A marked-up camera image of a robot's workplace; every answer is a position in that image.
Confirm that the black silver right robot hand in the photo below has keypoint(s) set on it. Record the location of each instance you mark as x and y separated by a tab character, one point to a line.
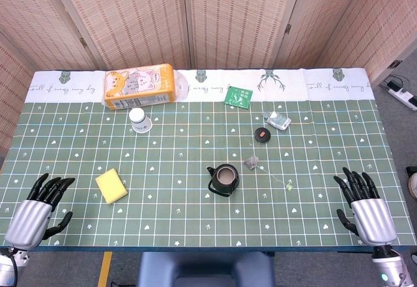
373	220

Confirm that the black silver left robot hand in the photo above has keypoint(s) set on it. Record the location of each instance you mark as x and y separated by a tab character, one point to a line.
27	220

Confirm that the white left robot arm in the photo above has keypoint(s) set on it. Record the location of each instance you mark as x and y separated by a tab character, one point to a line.
8	265

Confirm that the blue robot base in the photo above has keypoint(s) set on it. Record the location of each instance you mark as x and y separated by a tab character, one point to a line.
205	269

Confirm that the silver wrapper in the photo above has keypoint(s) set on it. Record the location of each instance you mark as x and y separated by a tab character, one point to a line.
278	121

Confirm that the black lid with red dot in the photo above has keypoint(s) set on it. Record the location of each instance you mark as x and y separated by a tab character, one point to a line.
262	135

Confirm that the black teapot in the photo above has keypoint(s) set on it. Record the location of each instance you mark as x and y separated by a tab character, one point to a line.
217	187

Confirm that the green square tea packet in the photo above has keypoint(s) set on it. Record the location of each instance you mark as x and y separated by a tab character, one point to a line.
238	96

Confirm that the grey shoe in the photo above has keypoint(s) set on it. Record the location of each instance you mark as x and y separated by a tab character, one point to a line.
413	186

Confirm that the black box on floor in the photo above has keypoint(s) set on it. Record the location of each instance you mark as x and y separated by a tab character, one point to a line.
412	170

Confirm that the yellow sponge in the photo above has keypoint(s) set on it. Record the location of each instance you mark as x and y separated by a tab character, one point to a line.
110	186

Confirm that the white power strip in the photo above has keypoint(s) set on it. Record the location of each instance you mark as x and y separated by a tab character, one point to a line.
404	96

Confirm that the white paper cup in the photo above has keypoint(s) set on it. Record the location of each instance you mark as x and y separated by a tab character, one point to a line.
140	122

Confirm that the green grid tablecloth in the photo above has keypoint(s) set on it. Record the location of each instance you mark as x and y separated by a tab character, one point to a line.
182	209

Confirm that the orange cat tissue pack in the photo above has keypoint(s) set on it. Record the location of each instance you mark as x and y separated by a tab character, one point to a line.
137	85

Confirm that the clear plastic wrapper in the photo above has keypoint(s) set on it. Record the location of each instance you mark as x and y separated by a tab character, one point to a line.
181	83

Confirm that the bamboo folding screen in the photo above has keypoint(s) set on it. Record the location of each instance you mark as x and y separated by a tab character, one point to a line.
228	20

